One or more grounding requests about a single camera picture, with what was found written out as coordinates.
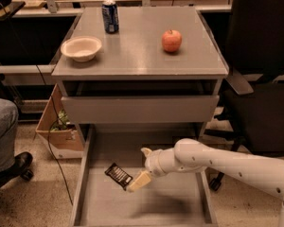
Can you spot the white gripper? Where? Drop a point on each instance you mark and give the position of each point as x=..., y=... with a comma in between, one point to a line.
x=153, y=164

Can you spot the black rxbar chocolate bar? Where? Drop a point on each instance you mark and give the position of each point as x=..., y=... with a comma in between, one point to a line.
x=118, y=175

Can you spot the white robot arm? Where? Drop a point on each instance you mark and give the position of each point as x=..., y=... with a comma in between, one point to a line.
x=188, y=155

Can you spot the open grey middle drawer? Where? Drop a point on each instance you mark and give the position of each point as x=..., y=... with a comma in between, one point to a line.
x=177, y=200

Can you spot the closed grey top drawer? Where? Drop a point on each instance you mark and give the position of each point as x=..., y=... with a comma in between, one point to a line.
x=139, y=109

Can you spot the grey drawer cabinet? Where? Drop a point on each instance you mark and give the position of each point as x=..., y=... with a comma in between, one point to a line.
x=132, y=62

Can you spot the cardboard box on floor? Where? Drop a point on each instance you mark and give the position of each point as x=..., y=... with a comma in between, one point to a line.
x=55, y=131

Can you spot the black shoe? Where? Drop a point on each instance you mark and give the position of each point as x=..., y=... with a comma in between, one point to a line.
x=19, y=168

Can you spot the red apple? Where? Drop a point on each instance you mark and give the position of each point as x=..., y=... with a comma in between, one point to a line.
x=171, y=40

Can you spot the white paper bowl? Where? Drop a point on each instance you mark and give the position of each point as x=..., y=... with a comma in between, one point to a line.
x=81, y=48

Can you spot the person leg in jeans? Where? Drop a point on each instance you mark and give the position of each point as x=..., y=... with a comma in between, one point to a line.
x=8, y=125

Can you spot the blue soda can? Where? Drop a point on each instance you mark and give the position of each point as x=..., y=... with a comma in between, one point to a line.
x=110, y=16

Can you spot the black office chair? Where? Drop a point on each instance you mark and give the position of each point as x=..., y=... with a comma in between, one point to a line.
x=251, y=38

